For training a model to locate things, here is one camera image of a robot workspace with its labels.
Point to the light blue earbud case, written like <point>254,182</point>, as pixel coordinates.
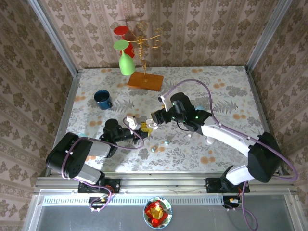
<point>200,107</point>

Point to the long aluminium mounting rail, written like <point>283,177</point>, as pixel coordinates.
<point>156,184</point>

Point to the aluminium frame post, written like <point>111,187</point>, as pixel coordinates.
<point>55,36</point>
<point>266,36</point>

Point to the red plastic wine glass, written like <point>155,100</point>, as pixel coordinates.
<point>121,30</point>

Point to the white square earbud case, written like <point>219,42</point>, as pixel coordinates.
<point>151,124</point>

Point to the floral patterned table cover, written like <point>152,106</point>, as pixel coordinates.
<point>168,163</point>

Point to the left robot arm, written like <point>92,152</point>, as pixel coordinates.
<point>67,158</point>

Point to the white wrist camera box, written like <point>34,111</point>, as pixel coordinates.
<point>132,121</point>
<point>164,99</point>

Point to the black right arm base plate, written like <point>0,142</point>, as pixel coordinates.
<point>213,186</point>

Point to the patterned ceramic bowl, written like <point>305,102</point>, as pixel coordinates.
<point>169,211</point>

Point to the gold foil candy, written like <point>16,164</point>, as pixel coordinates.
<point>156,213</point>

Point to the aluminium side rail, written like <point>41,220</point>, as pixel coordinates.
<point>68,103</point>
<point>261,108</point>

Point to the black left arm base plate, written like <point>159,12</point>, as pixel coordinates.
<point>114,186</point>

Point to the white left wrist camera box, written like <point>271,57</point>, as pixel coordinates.
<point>132,121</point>

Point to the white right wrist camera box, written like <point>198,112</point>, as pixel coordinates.
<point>164,99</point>

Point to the red foil candy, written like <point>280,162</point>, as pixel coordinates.
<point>150,217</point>

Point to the light blue round container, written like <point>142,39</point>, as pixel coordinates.
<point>83,135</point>

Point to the white oval earbud case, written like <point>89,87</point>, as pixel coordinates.
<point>209,141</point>

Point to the grey metal panel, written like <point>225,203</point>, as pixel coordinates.
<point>72,219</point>

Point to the dark blue enamel mug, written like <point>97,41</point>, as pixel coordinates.
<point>102,96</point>

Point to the green plastic wine glass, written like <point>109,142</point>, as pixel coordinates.
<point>126,63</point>

